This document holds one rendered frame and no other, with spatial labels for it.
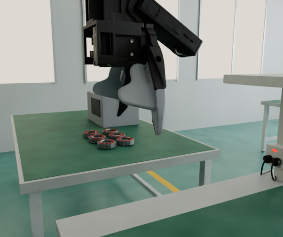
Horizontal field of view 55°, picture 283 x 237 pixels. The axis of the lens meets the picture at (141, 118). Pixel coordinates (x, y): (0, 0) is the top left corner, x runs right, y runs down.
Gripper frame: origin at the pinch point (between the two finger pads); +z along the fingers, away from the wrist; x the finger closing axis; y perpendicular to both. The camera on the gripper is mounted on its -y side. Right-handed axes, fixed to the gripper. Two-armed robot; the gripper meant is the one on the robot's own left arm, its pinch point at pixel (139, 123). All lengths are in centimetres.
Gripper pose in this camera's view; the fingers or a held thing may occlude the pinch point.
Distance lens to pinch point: 40.6
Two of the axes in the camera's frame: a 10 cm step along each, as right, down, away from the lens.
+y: -9.1, 0.8, -4.1
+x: 4.2, 1.7, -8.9
